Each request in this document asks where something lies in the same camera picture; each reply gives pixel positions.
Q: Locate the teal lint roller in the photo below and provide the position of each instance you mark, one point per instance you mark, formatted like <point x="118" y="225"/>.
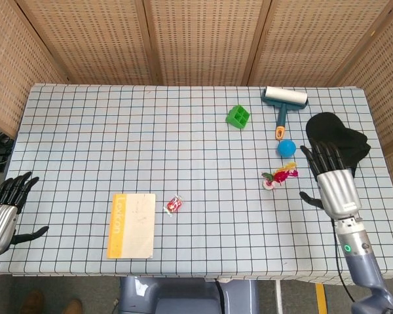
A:
<point x="283" y="101"/>

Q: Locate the brown shoe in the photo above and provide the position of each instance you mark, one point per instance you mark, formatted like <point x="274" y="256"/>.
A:
<point x="73" y="307"/>
<point x="32" y="302"/>

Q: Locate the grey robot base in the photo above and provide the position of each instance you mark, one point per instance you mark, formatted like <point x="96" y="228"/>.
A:
<point x="183" y="296"/>

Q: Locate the red wrapped candy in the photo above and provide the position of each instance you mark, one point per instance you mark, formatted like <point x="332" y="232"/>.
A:
<point x="174" y="205"/>

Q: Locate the blue ball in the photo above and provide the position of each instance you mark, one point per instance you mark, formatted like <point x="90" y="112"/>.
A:
<point x="286" y="148"/>

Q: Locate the green plastic grid block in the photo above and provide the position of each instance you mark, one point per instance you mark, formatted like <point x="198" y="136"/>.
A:
<point x="238" y="116"/>

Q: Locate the colourful feather shuttlecock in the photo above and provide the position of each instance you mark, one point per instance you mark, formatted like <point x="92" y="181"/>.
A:
<point x="278" y="176"/>

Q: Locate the blue checkered tablecloth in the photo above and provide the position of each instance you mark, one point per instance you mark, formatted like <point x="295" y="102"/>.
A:
<point x="150" y="147"/>

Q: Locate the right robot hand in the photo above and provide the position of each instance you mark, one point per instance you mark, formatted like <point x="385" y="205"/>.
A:
<point x="334" y="189"/>

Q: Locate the woven folding screen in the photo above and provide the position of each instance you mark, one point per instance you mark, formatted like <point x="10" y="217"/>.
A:
<point x="196" y="39"/>

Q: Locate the yellow and beige notebook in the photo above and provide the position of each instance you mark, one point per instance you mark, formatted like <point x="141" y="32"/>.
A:
<point x="131" y="225"/>

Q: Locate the black cap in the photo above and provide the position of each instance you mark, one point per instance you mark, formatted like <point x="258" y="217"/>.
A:
<point x="347" y="137"/>

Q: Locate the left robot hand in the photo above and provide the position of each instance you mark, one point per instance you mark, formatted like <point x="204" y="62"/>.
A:
<point x="0" y="216"/>

